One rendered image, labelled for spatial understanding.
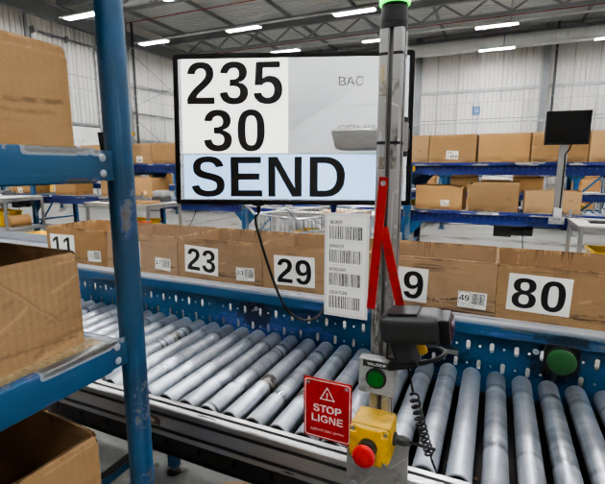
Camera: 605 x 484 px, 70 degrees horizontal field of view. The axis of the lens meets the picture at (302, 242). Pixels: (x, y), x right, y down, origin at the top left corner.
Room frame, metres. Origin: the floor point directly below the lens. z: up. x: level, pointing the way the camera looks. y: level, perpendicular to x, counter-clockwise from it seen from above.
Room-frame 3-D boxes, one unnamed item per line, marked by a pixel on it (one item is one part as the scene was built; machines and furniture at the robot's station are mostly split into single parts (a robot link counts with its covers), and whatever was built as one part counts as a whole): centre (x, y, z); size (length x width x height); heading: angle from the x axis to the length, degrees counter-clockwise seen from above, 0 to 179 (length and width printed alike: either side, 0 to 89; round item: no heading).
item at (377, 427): (0.69, -0.16, 0.84); 0.15 x 0.09 x 0.07; 66
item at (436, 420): (0.98, -0.34, 0.72); 0.52 x 0.05 x 0.05; 156
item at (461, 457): (0.95, -0.40, 0.72); 0.52 x 0.05 x 0.05; 156
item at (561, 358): (1.08, -0.70, 0.81); 0.07 x 0.01 x 0.07; 66
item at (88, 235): (2.07, 0.98, 0.96); 0.39 x 0.29 x 0.17; 67
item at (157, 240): (1.91, 0.63, 0.96); 0.39 x 0.29 x 0.17; 66
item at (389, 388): (0.73, -0.14, 0.95); 0.07 x 0.03 x 0.07; 66
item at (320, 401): (0.77, -0.08, 0.85); 0.16 x 0.01 x 0.13; 66
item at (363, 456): (0.67, -0.11, 0.84); 0.04 x 0.04 x 0.04; 66
